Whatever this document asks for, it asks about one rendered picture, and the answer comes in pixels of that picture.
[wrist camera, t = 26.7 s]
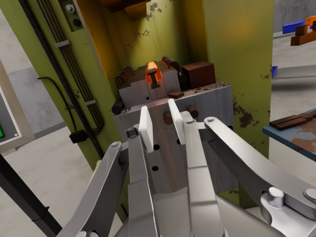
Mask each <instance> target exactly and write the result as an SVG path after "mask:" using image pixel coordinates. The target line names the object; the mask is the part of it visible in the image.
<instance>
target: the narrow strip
mask: <svg viewBox="0 0 316 237"><path fill-rule="evenodd" d="M73 2H74V5H75V7H76V10H77V12H78V15H79V17H80V20H81V22H82V25H83V27H84V30H85V32H86V35H87V37H88V40H89V42H90V45H91V47H92V50H93V52H94V55H95V57H96V59H97V62H98V64H99V67H100V69H101V72H102V74H105V71H104V69H103V66H102V63H101V61H100V58H99V56H98V53H97V51H96V48H95V46H94V43H93V41H92V38H91V36H90V33H89V31H88V28H87V25H86V23H85V20H84V18H83V15H82V13H81V10H80V8H79V5H78V2H77V0H73Z"/></svg>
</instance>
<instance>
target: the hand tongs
mask: <svg viewBox="0 0 316 237"><path fill-rule="evenodd" d="M315 117H316V110H315V111H313V112H311V113H302V114H300V115H299V116H297V115H291V116H288V117H285V118H281V119H278V120H274V121H271V122H269V125H270V126H272V127H275V129H277V130H279V131H282V130H285V129H288V128H292V127H295V126H299V125H302V124H306V123H307V121H311V120H312V119H313V118H315Z"/></svg>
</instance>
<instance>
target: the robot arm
mask: <svg viewBox="0 0 316 237"><path fill-rule="evenodd" d="M168 103H169V107H170V111H171V115H172V119H173V122H174V125H175V128H176V131H177V134H178V137H179V140H180V143H181V144H182V145H184V144H186V154H187V164H188V168H187V174H188V185H189V186H186V187H183V188H181V189H179V190H177V191H175V192H173V193H157V194H156V192H155V188H154V183H153V179H152V176H151V171H150V166H149V162H148V158H147V154H146V152H147V153H152V152H153V130H152V121H151V118H150V114H149V111H148V108H147V106H143V107H142V110H141V118H140V123H139V124H137V125H134V126H133V127H131V128H129V129H127V130H126V131H125V133H126V136H127V138H128V141H127V142H125V143H123V144H121V142H119V141H118V142H113V143H112V144H111V145H110V146H109V147H108V149H107V151H106V153H105V155H104V157H103V159H102V161H101V162H100V164H99V166H98V169H97V171H96V172H95V174H94V176H93V178H92V180H91V182H90V184H89V186H88V188H87V189H86V191H85V193H84V195H83V197H82V199H81V201H80V203H79V205H78V207H77V208H76V210H75V212H74V214H73V216H72V217H71V219H70V220H69V221H68V222H67V224H66V225H65V226H64V227H63V229H62V230H61V231H60V232H59V234H58V235H57V236H56V237H108V236H109V233H110V230H111V226H112V222H113V219H114V215H115V212H116V209H117V205H118V202H119V197H120V194H121V191H122V187H123V184H124V180H125V177H126V173H127V170H128V166H129V171H130V184H129V185H128V204H129V216H128V218H127V219H126V221H125V222H124V223H123V225H122V226H121V227H120V229H119V230H118V232H117V233H116V235H115V236H114V237H316V186H315V185H313V184H311V183H309V182H307V181H305V180H303V179H301V178H298V177H296V176H294V175H292V174H290V173H288V172H286V171H284V170H282V169H280V168H278V167H277V166H275V165H274V164H273V163H272V162H270V161H269V160H268V159H267V158H266V157H264V156H263V155H262V154H260V153H259V152H258V151H257V150H256V149H255V148H253V147H252V146H251V145H250V144H248V143H247V142H246V141H245V140H243V139H242V138H241V137H240V136H239V135H237V134H236V133H235V132H233V131H232V130H231V129H230V128H229V127H227V126H226V125H225V124H223V123H222V122H221V121H220V120H219V119H217V118H216V117H208V118H205V119H204V122H196V120H195V119H193V118H192V116H191V115H190V113H189V112H188V111H184V112H179V111H178V109H177V106H176V104H175V102H174V100H173V99H169V100H168ZM203 141H207V143H208V144H209V145H210V147H211V148H212V149H213V150H214V152H215V153H216V154H217V156H218V157H219V158H220V159H221V161H222V162H223V163H224V164H225V166H226V167H227V168H228V169H229V170H230V172H231V173H232V174H233V175H234V177H235V178H236V179H237V181H238V182H239V183H240V184H241V186H242V187H243V188H244V189H245V191H246V192H247V193H248V195H249V196H250V197H251V198H252V199H253V201H254V202H255V203H256V204H257V205H258V206H259V207H260V208H261V215H262V217H263V218H264V219H265V220H266V221H267V223H268V224H267V223H266V222H264V221H263V220H261V219H259V218H258V217H256V216H254V215H253V214H251V213H249V212H248V211H246V210H245V209H243V208H241V207H239V206H238V205H236V204H234V203H233V202H231V201H229V200H228V199H226V198H225V197H223V196H221V195H220V194H218V193H216V192H215V191H214V188H213V183H212V179H211V176H210V172H209V168H208V165H207V162H206V158H205V154H204V150H203V146H202V142H203Z"/></svg>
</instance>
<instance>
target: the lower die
mask: <svg viewBox="0 0 316 237"><path fill-rule="evenodd" d="M154 62H155V65H156V68H159V70H160V74H161V78H162V79H159V83H160V86H161V87H158V88H155V89H151V82H147V79H146V75H145V71H147V70H148V63H147V64H146V66H142V67H139V68H138V69H137V70H135V71H133V72H132V75H131V76H130V78H128V80H127V83H125V82H124V83H123V84H122V86H121V87H120V88H119V93H120V95H121V98H122V101H123V103H124V106H125V107H129V106H133V105H136V104H140V103H144V102H148V101H151V100H155V99H159V98H162V97H166V96H168V94H169V93H171V92H174V91H178V92H181V89H180V84H179V80H178V75H177V70H176V69H175V68H174V67H173V66H171V65H170V69H168V67H166V66H165V65H164V63H163V62H162V61H159V62H156V61H154ZM147 97H149V100H147V99H146V98H147Z"/></svg>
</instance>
